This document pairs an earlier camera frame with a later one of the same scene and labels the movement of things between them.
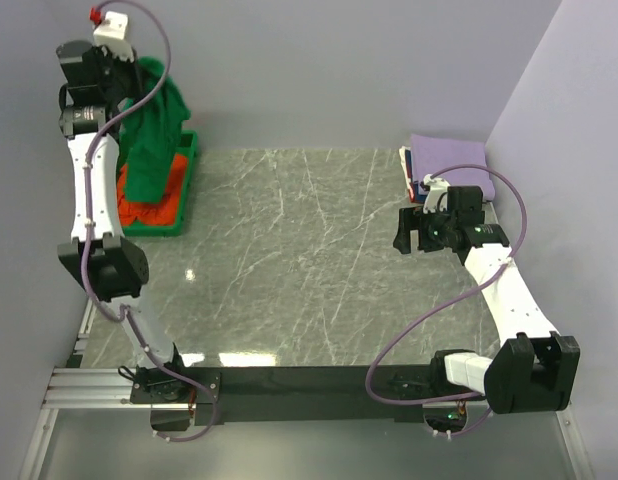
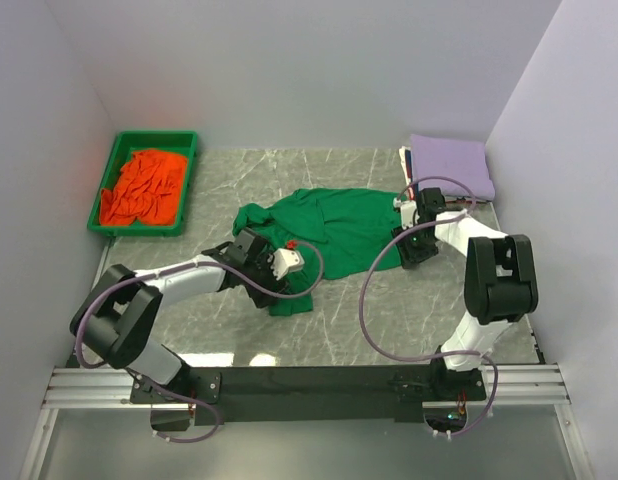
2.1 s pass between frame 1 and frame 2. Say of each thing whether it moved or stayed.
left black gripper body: moved
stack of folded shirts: stayed
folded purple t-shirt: stayed
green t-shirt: moved
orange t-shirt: stayed
